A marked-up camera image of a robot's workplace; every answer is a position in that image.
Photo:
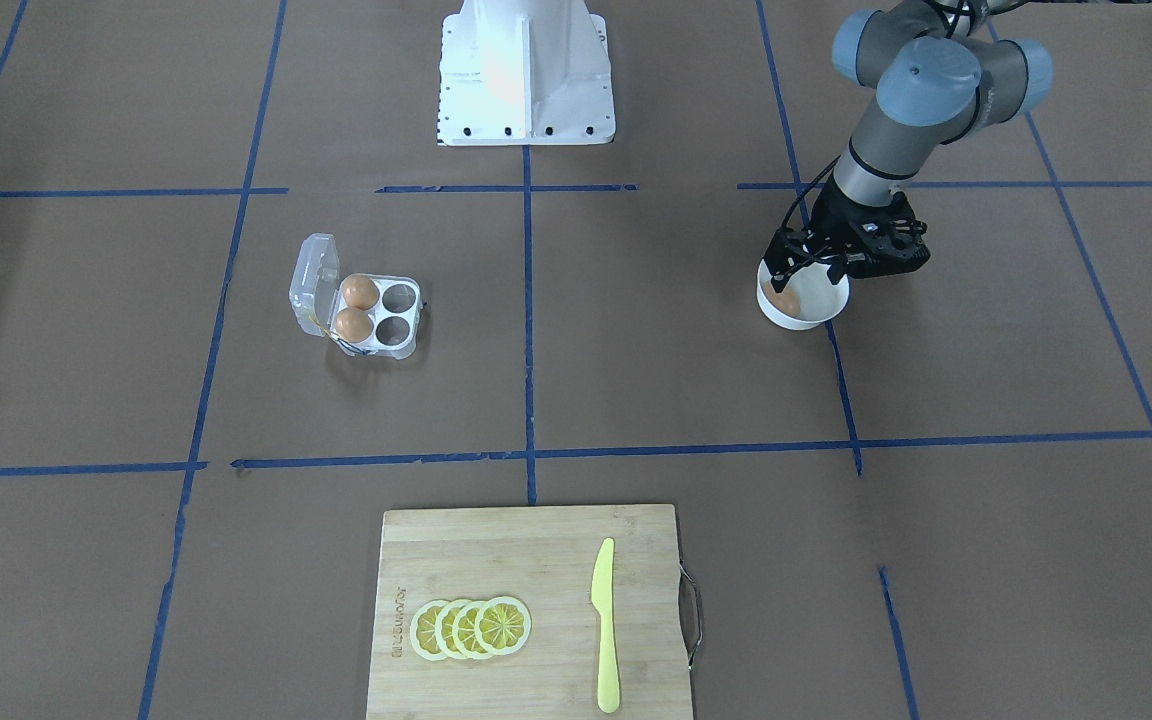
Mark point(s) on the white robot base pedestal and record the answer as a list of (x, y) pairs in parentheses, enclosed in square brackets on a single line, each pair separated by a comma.
[(525, 73)]

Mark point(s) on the brown egg in box far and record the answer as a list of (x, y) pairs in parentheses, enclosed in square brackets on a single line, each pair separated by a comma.
[(360, 291)]

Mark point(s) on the brown egg in box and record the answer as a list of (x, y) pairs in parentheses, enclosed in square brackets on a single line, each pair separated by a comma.
[(360, 291), (352, 325)]

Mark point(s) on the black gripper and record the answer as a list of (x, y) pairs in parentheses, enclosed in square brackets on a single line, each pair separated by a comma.
[(829, 226)]

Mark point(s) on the lemon slice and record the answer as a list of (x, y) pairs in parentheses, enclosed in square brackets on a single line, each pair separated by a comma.
[(426, 630), (445, 629), (464, 632), (503, 625)]

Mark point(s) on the yellow plastic knife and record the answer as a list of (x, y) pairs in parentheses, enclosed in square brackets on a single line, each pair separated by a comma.
[(608, 685)]

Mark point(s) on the wooden cutting board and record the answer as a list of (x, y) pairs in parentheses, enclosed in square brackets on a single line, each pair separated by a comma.
[(545, 557)]

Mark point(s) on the white bowl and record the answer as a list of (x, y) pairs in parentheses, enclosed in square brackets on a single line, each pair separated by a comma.
[(816, 307)]

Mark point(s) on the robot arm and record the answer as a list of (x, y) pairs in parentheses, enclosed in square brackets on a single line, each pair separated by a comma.
[(934, 84)]

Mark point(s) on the brown egg from bowl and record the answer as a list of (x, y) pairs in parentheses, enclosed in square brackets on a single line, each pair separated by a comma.
[(785, 301)]

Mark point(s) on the brown egg in box near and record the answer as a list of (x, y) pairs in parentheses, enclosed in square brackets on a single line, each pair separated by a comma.
[(352, 325)]

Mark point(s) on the clear plastic egg box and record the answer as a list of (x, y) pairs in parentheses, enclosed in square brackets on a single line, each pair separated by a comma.
[(314, 295)]

